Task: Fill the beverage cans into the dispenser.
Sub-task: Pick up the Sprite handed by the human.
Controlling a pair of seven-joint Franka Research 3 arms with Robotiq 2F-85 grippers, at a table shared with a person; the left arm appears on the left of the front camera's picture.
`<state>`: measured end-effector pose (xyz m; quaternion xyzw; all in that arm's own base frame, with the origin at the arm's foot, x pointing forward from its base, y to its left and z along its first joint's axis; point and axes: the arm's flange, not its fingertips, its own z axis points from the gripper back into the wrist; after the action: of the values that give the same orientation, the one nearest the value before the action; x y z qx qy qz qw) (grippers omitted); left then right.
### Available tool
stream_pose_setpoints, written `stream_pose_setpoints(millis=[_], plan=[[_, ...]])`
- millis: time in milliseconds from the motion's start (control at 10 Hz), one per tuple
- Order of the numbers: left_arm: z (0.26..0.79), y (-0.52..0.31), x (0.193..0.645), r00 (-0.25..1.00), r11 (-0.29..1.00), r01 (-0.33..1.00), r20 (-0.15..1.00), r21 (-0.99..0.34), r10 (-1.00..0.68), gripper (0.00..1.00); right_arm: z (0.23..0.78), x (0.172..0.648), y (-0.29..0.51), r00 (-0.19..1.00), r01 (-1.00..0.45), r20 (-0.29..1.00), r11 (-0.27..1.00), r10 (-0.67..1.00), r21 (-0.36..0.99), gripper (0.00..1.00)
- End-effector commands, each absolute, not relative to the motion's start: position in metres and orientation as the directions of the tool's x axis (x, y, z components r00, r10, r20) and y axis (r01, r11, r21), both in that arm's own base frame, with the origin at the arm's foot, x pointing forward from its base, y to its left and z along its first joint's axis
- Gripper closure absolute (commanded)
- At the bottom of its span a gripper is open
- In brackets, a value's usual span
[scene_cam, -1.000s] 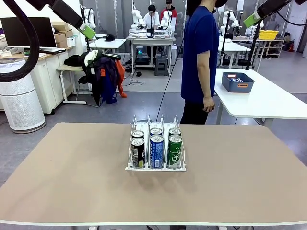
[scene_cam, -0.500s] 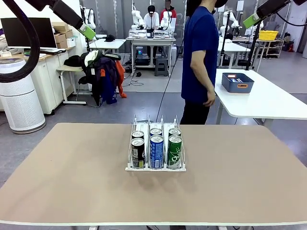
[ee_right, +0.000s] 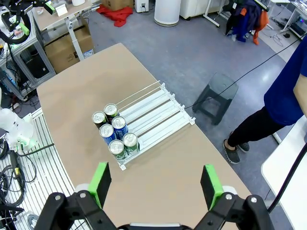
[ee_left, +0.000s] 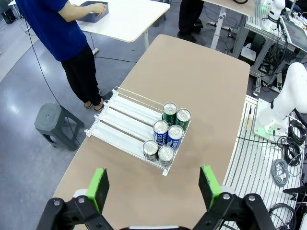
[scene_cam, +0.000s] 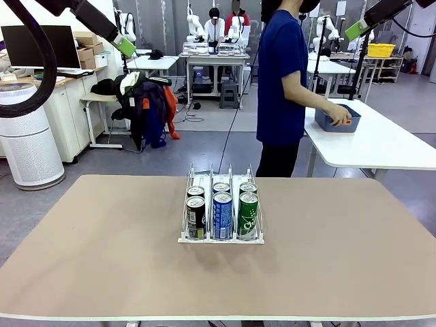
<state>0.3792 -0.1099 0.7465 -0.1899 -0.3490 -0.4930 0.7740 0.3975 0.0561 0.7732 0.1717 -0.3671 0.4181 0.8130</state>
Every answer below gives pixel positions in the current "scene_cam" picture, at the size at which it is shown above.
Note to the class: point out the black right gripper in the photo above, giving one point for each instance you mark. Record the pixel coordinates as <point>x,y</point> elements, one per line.
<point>427,2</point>

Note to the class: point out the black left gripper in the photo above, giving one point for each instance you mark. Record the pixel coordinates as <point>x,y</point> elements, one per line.
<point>58,4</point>

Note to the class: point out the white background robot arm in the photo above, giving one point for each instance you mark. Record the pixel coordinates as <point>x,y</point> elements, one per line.
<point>322,30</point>
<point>127,20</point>
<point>194,24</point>
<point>238,31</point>
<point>361,39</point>

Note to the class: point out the person's right forearm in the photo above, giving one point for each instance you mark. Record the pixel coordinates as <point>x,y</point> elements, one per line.
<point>306,98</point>

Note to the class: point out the black beverage can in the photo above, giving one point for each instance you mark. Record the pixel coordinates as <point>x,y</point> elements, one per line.
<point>195,191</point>
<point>195,218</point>

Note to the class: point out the blue beverage can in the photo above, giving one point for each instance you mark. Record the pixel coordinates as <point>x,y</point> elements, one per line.
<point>221,187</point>
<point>222,218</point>

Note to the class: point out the green beverage can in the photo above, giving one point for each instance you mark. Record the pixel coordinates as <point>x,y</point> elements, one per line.
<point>248,188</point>
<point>248,218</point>

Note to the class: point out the white can dispenser rack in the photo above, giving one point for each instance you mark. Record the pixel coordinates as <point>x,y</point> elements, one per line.
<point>221,241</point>

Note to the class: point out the person's right hand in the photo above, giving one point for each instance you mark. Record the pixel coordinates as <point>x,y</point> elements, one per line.
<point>338,114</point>

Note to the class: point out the brown cardboard box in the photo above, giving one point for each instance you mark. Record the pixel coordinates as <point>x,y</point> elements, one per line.
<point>90,51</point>
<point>86,37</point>
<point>88,63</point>

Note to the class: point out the small white storage box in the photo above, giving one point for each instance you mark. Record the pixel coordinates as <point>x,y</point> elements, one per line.
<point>101,60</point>

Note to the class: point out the yellow plastic crate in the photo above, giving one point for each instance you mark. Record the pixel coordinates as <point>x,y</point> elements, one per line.
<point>381,50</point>

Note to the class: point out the white paper sign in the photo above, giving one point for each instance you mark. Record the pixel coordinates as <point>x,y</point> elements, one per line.
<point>340,7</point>
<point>314,10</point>

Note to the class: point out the low wooden shelf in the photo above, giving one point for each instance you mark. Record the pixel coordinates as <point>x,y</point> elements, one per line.
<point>388,69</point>

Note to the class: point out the red background object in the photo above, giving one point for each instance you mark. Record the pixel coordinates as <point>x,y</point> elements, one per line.
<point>410,64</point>

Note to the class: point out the black tripod stand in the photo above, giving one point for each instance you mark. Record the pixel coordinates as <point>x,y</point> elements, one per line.
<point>359,68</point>

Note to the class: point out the black computer monitor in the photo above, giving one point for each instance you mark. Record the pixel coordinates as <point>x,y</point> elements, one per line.
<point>41,47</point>

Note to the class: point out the black cap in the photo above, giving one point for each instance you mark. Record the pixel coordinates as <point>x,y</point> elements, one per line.
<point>156,54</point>

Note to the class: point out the white background table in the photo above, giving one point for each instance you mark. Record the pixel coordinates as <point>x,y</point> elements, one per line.
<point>328,68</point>
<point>153,63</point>

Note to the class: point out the small white side table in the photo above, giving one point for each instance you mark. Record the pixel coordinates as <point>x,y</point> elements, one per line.
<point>98,98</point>

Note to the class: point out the black pole stand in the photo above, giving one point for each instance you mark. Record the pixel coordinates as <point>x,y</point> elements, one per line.
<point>318,58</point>

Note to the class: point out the chair with piled clothes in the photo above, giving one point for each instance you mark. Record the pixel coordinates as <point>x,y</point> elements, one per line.
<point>146,105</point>

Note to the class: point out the orange jacket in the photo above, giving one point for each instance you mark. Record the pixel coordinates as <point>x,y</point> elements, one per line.
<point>171,102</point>

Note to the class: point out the person in white shirt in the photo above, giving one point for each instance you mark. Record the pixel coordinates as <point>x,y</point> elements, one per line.
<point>215,32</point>

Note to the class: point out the black desktop computer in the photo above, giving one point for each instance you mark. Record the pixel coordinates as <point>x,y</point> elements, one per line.
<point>202,80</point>

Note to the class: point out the person in navy blue shirt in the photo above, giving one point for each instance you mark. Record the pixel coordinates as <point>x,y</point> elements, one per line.
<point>279,68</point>

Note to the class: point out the white background workbench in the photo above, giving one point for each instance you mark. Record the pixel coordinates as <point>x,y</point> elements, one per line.
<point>216,59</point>

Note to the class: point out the large white table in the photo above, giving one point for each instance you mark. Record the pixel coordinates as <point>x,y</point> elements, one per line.
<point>368,143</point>

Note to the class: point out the person in red jacket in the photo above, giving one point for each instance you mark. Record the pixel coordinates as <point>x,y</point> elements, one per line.
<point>237,20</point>

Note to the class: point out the white cylindrical air purifier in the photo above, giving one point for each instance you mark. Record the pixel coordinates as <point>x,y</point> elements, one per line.
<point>30,146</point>

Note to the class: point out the grey plastic stool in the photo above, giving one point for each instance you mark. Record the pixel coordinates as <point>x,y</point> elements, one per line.
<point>229,94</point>

